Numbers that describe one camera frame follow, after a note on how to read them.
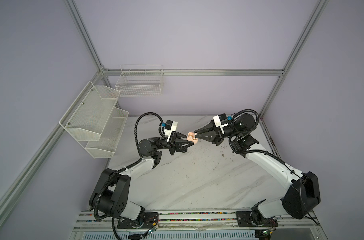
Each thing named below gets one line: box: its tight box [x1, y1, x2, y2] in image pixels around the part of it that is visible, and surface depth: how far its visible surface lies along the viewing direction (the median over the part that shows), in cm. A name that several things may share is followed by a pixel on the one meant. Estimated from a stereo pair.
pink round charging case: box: [186, 132, 199, 144], surface depth 62 cm
